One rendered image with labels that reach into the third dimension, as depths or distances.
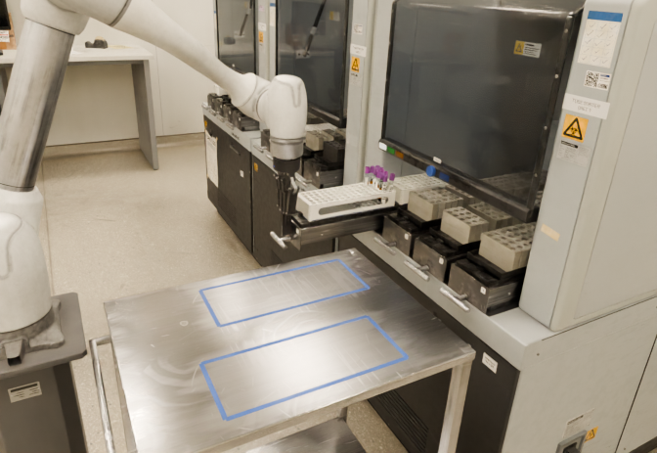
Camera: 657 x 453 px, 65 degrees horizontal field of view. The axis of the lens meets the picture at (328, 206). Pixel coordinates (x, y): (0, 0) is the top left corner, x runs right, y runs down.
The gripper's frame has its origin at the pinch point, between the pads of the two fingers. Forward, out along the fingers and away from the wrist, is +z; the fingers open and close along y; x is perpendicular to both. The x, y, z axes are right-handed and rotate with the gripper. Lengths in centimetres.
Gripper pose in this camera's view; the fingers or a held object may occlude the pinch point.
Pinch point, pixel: (285, 223)
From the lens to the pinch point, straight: 150.4
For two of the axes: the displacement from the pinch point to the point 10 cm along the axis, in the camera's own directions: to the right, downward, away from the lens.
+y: -4.7, -3.7, 8.0
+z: -0.4, 9.2, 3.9
